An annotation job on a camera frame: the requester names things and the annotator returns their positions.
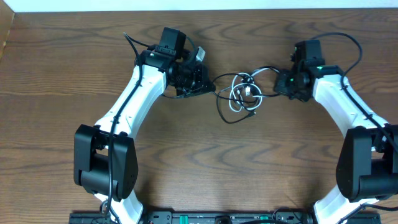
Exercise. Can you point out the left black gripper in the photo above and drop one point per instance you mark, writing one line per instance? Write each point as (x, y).
(201, 81)

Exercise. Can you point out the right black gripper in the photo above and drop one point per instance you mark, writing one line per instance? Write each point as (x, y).
(281, 86)

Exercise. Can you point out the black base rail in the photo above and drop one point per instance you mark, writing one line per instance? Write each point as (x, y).
(167, 217)

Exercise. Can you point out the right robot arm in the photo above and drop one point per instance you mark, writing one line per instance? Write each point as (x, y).
(366, 172)

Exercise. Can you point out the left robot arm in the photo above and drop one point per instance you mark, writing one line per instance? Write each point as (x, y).
(105, 161)

